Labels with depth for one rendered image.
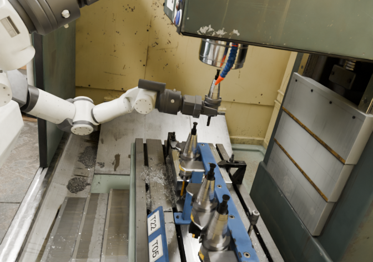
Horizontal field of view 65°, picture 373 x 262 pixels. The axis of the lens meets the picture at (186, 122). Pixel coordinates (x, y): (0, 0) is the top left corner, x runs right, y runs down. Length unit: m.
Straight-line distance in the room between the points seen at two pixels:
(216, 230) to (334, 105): 0.72
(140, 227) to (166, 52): 1.26
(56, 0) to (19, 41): 0.09
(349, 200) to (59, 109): 1.05
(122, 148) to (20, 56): 1.43
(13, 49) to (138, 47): 1.53
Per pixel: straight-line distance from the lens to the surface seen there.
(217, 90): 1.05
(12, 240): 1.25
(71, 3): 0.52
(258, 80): 2.25
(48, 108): 1.09
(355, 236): 1.20
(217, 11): 0.67
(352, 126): 1.11
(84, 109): 1.15
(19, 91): 1.02
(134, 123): 2.04
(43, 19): 0.52
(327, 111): 1.21
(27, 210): 1.35
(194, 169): 0.86
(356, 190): 1.16
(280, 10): 0.71
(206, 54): 0.97
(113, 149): 1.90
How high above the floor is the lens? 1.68
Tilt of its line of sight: 24 degrees down
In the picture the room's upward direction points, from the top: 10 degrees clockwise
